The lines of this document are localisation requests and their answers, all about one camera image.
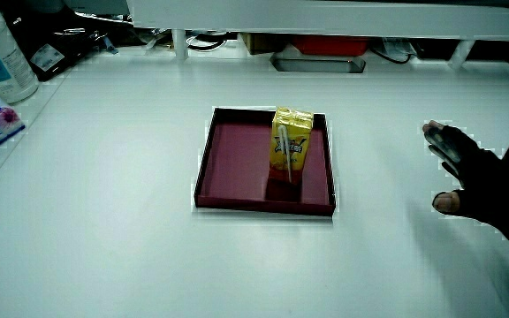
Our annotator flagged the white shelf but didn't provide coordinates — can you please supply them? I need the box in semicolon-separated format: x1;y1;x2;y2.
125;0;509;42

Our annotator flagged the grey metal tray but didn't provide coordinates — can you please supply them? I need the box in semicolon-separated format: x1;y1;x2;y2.
270;51;367;74

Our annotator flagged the maroon shallow tray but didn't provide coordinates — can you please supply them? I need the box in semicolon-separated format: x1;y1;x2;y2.
193;106;338;217

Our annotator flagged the white shelf leg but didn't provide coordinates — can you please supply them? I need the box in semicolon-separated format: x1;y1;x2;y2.
447;39;477;72
171;28;189;62

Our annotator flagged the brown cardboard box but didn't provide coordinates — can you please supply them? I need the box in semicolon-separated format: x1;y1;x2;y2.
239;32;289;57

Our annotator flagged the person's right hand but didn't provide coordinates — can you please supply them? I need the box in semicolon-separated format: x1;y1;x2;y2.
422;119;509;245

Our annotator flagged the black plastic bag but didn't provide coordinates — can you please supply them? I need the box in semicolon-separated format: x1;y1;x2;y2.
0;0;119;83

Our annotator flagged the black cable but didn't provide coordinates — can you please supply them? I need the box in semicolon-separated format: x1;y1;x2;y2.
186;32;230;52
368;43;414;65

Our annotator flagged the white wipes canister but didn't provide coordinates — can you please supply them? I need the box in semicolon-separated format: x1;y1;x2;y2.
0;0;40;105

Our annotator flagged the yellow ice redtea carton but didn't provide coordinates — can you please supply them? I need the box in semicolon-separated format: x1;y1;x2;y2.
268;106;315;186

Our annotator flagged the red plastic box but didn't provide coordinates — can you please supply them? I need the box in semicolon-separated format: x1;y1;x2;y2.
291;34;370;57

